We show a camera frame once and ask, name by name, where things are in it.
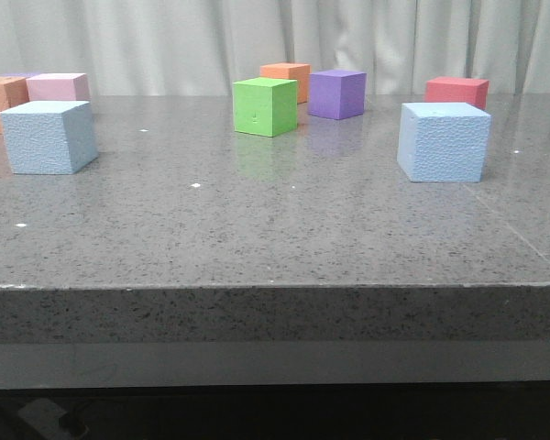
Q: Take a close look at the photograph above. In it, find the light blue foam block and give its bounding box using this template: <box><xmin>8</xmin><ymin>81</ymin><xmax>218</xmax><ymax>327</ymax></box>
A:
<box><xmin>397</xmin><ymin>102</ymin><xmax>491</xmax><ymax>182</ymax></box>
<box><xmin>0</xmin><ymin>101</ymin><xmax>98</xmax><ymax>174</ymax></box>

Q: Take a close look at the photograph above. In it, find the green foam block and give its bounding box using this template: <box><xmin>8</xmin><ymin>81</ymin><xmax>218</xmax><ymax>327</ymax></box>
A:
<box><xmin>233</xmin><ymin>77</ymin><xmax>298</xmax><ymax>138</ymax></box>

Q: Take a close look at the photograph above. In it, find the purple foam block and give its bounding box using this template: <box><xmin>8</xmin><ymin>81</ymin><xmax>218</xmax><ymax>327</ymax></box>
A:
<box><xmin>308</xmin><ymin>70</ymin><xmax>367</xmax><ymax>120</ymax></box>

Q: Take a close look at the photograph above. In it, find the orange foam block centre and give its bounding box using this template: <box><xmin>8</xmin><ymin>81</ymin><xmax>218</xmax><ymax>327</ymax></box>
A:
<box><xmin>259</xmin><ymin>62</ymin><xmax>311</xmax><ymax>104</ymax></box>

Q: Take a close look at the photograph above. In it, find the white curtain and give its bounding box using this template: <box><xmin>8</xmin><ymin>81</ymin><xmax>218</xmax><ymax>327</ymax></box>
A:
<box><xmin>0</xmin><ymin>1</ymin><xmax>550</xmax><ymax>95</ymax></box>

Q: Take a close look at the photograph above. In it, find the red foam block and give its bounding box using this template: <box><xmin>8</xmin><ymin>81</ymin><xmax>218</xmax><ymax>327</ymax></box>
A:
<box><xmin>424</xmin><ymin>76</ymin><xmax>490</xmax><ymax>110</ymax></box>

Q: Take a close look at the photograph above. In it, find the pink foam block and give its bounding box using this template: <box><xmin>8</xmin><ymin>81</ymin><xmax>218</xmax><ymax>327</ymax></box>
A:
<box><xmin>27</xmin><ymin>73</ymin><xmax>90</xmax><ymax>101</ymax></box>

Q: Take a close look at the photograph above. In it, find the lavender foam block far left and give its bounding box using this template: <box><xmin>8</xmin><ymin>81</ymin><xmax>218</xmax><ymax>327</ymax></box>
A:
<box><xmin>0</xmin><ymin>71</ymin><xmax>41</xmax><ymax>78</ymax></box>

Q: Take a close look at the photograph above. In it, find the grey device under table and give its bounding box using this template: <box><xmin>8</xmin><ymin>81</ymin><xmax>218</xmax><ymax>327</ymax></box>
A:
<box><xmin>17</xmin><ymin>398</ymin><xmax>90</xmax><ymax>439</ymax></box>

